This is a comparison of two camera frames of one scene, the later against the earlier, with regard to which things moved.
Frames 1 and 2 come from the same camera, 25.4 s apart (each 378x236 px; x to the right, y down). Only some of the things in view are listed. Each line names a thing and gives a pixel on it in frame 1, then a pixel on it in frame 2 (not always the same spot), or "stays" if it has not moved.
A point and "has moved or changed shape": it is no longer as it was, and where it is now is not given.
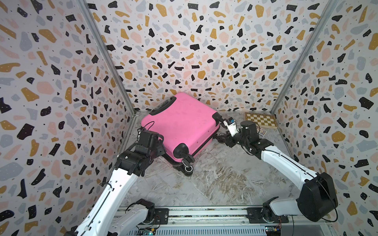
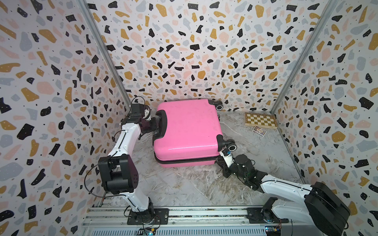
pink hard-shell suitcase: (187, 125) has moved or changed shape
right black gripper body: (233, 141) → (232, 170)
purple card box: (262, 132) stays
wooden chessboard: (264, 120) stays
